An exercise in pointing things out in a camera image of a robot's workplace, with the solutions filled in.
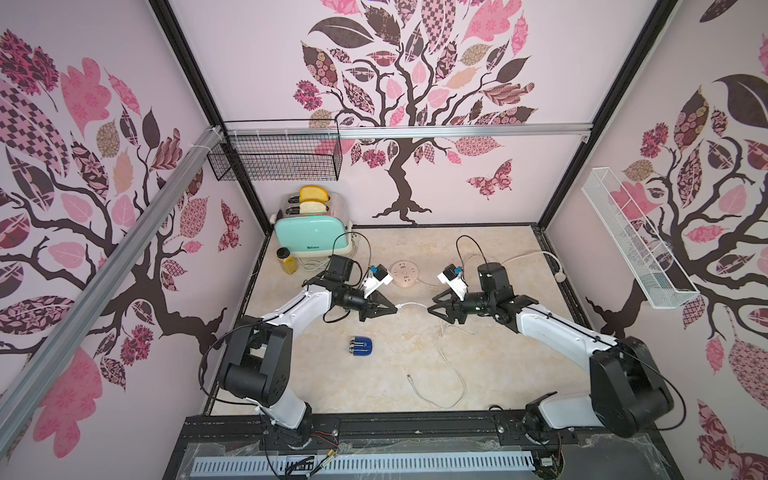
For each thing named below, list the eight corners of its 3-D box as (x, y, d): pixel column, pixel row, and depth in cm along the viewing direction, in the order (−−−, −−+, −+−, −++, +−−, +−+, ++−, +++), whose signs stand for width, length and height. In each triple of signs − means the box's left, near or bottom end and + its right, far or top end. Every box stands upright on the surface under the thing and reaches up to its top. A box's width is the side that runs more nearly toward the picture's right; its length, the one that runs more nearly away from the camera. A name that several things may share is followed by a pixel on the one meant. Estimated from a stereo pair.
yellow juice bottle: (280, 270, 110) (272, 254, 102) (289, 261, 112) (282, 244, 105) (291, 276, 108) (284, 261, 100) (301, 267, 110) (294, 251, 103)
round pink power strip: (398, 290, 104) (398, 285, 101) (388, 270, 109) (388, 265, 107) (421, 282, 106) (422, 277, 103) (410, 263, 112) (410, 257, 109)
